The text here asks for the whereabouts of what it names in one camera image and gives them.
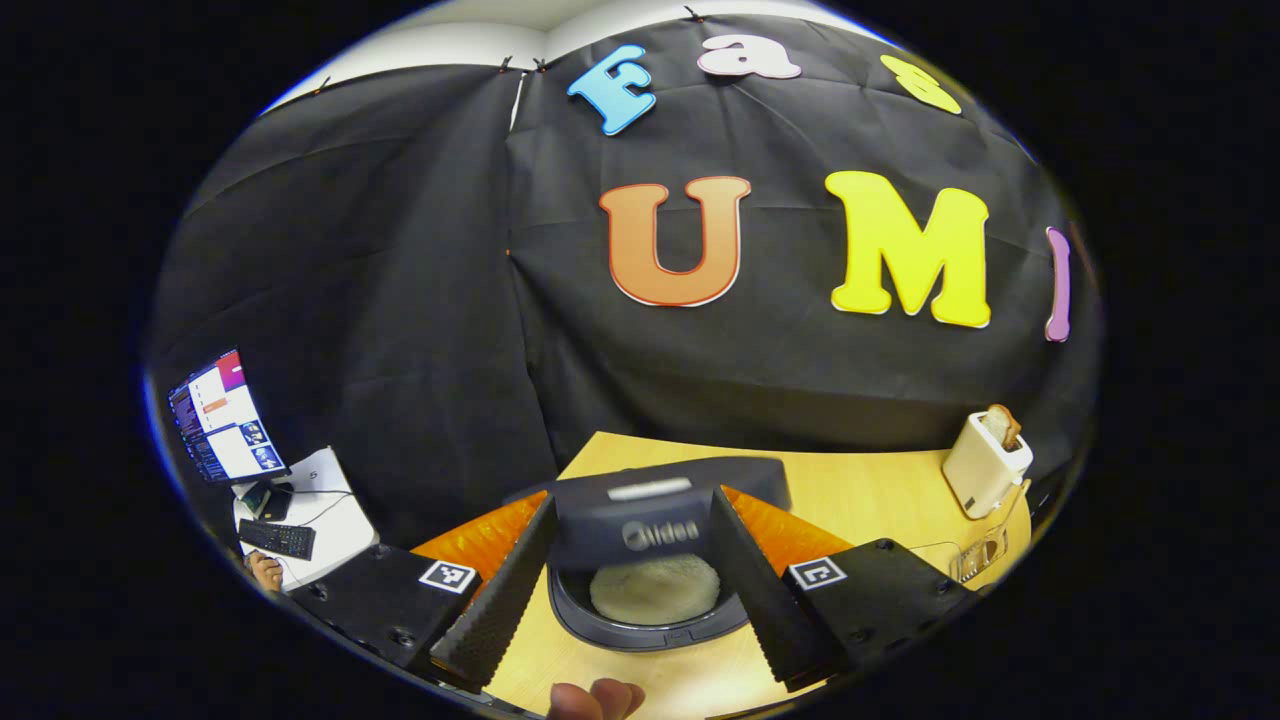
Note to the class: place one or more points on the black monitor stand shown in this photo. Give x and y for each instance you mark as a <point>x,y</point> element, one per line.
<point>268,500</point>

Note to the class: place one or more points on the black keyboard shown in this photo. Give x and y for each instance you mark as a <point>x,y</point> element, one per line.
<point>278,540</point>

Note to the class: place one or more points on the computer monitor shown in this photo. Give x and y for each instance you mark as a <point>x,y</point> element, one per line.
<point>225,420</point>

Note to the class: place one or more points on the white rice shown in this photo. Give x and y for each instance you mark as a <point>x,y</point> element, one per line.
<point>655,590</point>

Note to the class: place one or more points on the silver black rice cooker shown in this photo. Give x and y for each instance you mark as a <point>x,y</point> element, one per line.
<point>650,520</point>

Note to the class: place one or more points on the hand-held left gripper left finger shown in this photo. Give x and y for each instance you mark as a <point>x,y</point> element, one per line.
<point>505,600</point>

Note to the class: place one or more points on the black backdrop cloth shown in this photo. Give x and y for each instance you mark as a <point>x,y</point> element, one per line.
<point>400,300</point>

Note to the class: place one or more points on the white toaster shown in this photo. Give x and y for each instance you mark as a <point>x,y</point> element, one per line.
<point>980,475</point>

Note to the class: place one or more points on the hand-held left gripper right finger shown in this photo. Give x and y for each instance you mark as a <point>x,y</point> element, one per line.
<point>760,590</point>

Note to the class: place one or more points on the toasted bread slice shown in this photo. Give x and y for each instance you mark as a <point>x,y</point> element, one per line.
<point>1002,425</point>

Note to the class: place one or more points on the white side table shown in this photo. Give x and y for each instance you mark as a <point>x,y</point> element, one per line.
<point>335,520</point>

